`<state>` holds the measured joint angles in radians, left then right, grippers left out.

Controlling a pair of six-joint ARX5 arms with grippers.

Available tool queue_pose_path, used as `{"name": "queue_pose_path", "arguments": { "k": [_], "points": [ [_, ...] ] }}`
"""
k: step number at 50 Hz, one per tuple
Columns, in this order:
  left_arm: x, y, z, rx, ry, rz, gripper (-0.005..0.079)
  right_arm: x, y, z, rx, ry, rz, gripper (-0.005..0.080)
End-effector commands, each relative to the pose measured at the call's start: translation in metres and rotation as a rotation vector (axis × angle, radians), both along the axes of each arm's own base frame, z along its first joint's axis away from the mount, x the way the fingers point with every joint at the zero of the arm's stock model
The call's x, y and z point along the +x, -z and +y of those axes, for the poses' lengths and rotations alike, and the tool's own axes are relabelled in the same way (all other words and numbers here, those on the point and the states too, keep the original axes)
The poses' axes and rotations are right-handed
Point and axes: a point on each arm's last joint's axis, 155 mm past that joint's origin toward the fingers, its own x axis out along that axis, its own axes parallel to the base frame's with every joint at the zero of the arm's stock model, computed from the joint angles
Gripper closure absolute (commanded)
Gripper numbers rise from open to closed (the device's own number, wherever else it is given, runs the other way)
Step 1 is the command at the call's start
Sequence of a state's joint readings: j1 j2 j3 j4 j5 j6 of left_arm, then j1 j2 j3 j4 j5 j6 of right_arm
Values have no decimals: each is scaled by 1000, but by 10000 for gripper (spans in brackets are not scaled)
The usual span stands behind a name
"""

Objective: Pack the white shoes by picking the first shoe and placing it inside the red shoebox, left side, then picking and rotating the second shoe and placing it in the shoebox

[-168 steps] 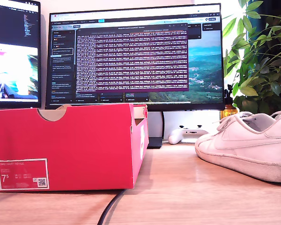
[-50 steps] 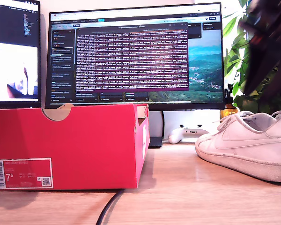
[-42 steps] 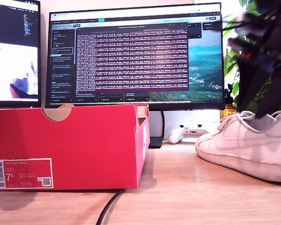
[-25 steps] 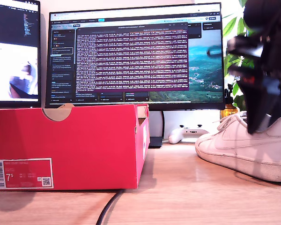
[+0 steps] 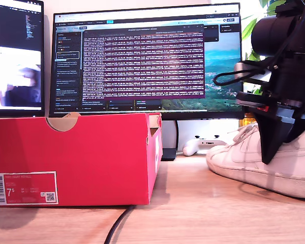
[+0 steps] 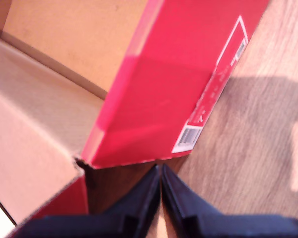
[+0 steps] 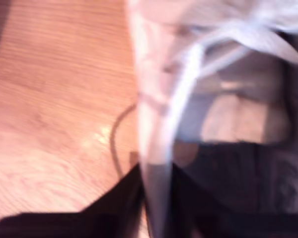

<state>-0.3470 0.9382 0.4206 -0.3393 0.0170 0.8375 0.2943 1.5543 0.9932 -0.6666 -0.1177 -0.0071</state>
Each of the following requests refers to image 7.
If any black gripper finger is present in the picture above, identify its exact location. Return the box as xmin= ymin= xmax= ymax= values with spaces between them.
xmin=81 ymin=165 xmax=145 ymax=238
xmin=168 ymin=165 xmax=229 ymax=238

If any white lace-up shoe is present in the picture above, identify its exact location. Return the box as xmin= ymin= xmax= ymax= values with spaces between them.
xmin=125 ymin=0 xmax=298 ymax=238

